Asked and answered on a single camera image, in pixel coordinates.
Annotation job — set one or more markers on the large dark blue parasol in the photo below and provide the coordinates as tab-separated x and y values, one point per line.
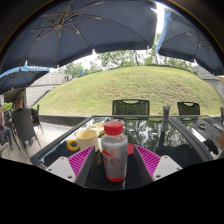
83	30

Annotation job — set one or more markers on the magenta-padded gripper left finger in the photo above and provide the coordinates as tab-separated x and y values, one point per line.
61	168

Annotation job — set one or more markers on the grey parasol pole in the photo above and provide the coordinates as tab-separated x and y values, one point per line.
165	116

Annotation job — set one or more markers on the green wicker chair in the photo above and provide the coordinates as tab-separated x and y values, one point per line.
188	108
222	115
130	107

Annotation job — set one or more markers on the yellow foil snack packet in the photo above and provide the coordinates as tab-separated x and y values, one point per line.
98	126

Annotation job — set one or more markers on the flat round red coaster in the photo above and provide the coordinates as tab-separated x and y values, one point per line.
130	149

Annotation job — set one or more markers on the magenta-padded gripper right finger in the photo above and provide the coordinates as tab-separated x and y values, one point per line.
166	168

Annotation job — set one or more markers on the red-capped drink bottle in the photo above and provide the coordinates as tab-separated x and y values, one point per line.
114	156

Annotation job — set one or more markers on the dark wicker chair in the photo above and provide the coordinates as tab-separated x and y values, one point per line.
23	125
36	116

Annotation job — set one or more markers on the black slatted table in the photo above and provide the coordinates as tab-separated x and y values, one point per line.
203	133

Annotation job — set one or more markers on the blue-edged dark parasol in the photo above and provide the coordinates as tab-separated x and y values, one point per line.
18	78

